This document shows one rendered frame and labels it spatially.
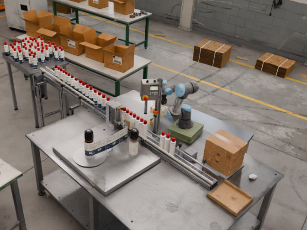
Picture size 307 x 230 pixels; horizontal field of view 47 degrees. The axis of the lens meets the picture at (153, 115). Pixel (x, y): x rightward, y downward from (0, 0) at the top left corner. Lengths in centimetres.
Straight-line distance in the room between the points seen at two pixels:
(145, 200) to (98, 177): 46
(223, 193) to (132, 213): 83
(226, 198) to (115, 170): 100
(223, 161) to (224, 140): 19
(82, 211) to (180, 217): 121
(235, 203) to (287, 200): 155
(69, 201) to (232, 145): 178
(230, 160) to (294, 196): 163
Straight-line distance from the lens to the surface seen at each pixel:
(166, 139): 337
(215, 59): 739
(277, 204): 454
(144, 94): 341
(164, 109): 391
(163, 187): 318
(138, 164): 331
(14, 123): 554
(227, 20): 886
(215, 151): 332
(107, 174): 321
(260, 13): 853
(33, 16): 650
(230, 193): 325
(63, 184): 411
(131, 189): 315
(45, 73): 490
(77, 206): 386
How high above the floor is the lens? 306
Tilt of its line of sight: 33 degrees down
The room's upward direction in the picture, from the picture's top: 5 degrees clockwise
